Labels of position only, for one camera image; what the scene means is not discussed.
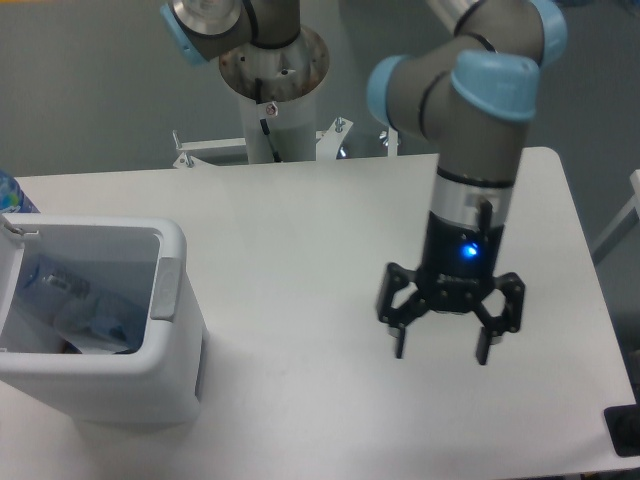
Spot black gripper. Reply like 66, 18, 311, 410
376, 209, 526, 365

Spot clear crushed plastic bottle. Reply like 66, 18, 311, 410
15, 254, 147, 354

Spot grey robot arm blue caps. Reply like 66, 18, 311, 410
160, 1, 567, 364

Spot white plastic trash can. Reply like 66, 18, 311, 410
1, 213, 208, 424

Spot black device at table corner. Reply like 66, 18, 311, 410
604, 404, 639, 458

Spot blue labelled bottle at edge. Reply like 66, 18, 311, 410
0, 171, 39, 214

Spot white frame at right edge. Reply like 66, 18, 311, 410
591, 169, 639, 265

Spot white metal base frame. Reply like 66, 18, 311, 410
171, 115, 403, 170

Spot black cable on pedestal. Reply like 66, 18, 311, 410
254, 77, 282, 164

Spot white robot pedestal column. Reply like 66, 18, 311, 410
219, 26, 330, 137

